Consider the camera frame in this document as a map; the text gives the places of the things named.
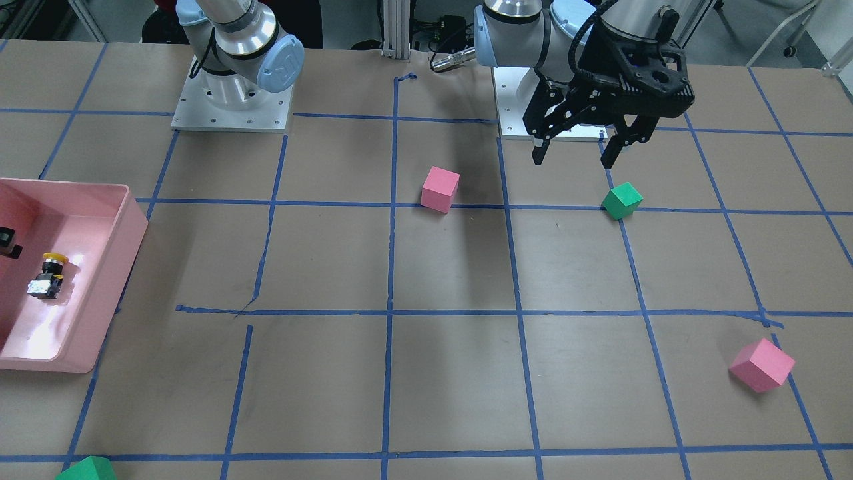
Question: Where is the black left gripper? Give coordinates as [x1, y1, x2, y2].
[522, 28, 696, 170]

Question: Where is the yellow black push button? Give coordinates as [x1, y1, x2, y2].
[27, 252, 68, 300]

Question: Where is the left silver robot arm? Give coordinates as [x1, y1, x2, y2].
[473, 1, 695, 169]

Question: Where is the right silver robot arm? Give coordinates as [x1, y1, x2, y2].
[2, 1, 304, 257]

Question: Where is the green cube near base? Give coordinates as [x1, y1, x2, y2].
[601, 182, 644, 221]

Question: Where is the pink plastic bin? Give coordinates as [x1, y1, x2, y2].
[1, 177, 147, 373]

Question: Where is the pink cube near centre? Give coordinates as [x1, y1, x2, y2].
[420, 166, 460, 215]

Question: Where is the pink cube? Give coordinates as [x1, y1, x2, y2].
[420, 166, 460, 215]
[728, 338, 796, 393]

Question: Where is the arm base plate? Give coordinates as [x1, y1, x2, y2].
[171, 70, 295, 134]
[492, 64, 617, 141]

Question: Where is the aluminium frame post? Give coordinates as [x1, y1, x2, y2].
[381, 0, 412, 63]

